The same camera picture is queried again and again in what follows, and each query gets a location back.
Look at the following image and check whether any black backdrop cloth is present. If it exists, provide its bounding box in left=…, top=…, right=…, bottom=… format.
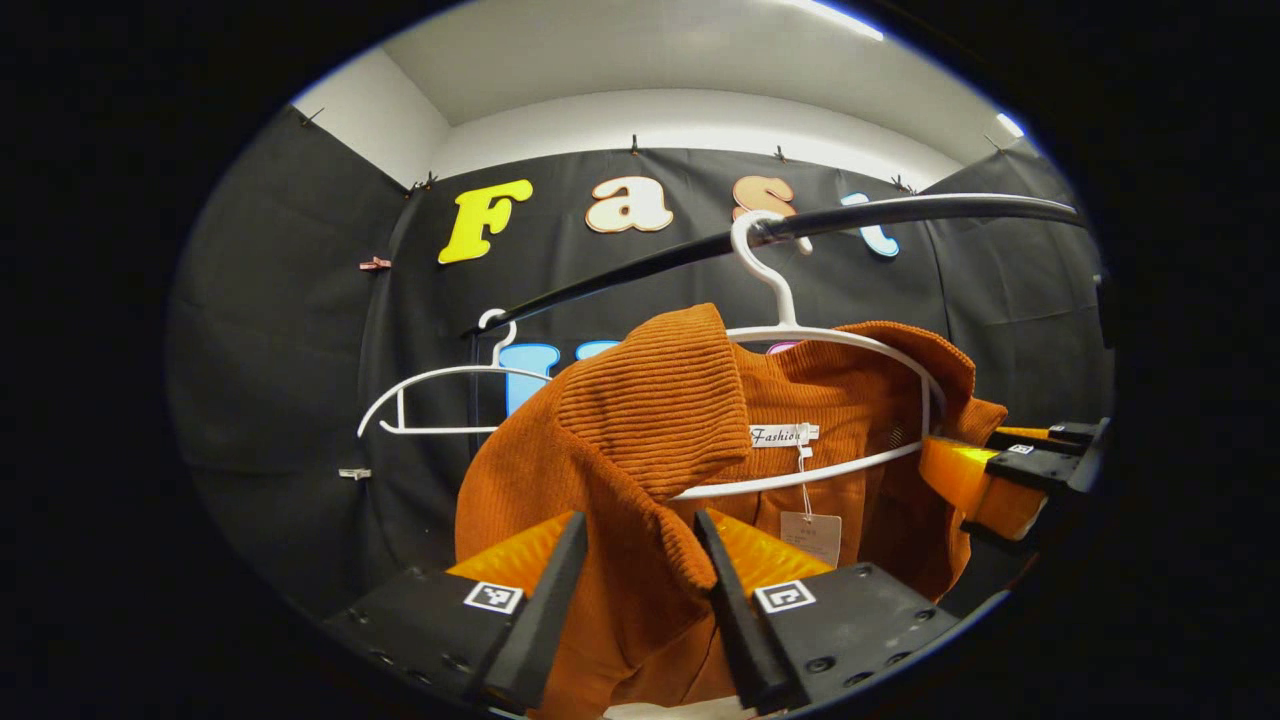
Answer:
left=165, top=105, right=1116, bottom=616

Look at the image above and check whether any pink white laundry hamper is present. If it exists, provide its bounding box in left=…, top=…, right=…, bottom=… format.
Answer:
left=600, top=697, right=761, bottom=720

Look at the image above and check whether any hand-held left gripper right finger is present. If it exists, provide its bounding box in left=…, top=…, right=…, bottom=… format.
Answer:
left=695, top=507, right=961, bottom=714

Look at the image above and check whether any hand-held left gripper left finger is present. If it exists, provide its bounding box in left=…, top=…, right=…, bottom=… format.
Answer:
left=325, top=510, right=589, bottom=714

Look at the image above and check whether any orange corduroy jacket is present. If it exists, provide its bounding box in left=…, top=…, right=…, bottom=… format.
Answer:
left=455, top=303, right=1009, bottom=720

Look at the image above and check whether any black clothes rack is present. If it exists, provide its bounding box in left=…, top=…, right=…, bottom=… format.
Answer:
left=462, top=193, right=1088, bottom=461

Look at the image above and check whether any white clothes hanger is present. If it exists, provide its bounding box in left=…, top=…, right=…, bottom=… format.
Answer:
left=357, top=308, right=556, bottom=438
left=670, top=210, right=946, bottom=501

